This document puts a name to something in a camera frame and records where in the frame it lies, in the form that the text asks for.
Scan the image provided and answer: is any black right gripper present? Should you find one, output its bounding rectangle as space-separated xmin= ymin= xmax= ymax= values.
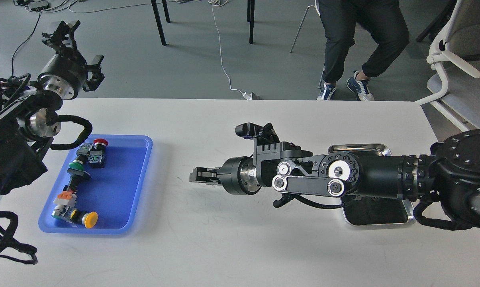
xmin=189 ymin=156 xmax=261 ymax=195

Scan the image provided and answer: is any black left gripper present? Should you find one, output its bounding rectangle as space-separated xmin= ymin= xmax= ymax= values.
xmin=38 ymin=20 xmax=105 ymax=100

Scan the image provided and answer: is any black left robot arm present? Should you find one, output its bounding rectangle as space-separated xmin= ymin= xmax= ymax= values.
xmin=0 ymin=20 xmax=104 ymax=265

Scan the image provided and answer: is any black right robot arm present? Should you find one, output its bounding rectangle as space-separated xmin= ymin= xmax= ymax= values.
xmin=189 ymin=122 xmax=480 ymax=231

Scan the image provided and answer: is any black table leg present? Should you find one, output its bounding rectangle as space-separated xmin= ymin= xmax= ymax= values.
xmin=247 ymin=0 xmax=255 ymax=44
xmin=151 ymin=0 xmax=171 ymax=47

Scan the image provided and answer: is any silver metal tray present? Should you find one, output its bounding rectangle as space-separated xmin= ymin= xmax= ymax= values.
xmin=328 ymin=143 xmax=416 ymax=230

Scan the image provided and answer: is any black table leg right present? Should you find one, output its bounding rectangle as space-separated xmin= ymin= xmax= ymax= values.
xmin=247 ymin=0 xmax=255 ymax=44

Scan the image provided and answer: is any seated person in black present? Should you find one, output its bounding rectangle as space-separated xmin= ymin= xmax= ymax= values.
xmin=315 ymin=0 xmax=410 ymax=101

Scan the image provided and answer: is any white office chair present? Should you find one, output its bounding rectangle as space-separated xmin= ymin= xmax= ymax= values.
xmin=417 ymin=0 xmax=480 ymax=131

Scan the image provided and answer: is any black floor cable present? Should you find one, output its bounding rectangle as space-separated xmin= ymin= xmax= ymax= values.
xmin=9 ymin=12 xmax=43 ymax=76

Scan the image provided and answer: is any white floor cable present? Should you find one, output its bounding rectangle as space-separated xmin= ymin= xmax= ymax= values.
xmin=208 ymin=0 xmax=261 ymax=100

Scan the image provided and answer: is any red push button switch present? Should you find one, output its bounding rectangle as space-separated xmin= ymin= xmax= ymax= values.
xmin=76 ymin=138 xmax=109 ymax=168

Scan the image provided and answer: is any green push button switch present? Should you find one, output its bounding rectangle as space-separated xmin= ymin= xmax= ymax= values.
xmin=69 ymin=156 xmax=86 ymax=171

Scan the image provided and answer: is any yellow push button switch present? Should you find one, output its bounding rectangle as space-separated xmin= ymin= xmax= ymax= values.
xmin=51 ymin=191 xmax=98 ymax=228

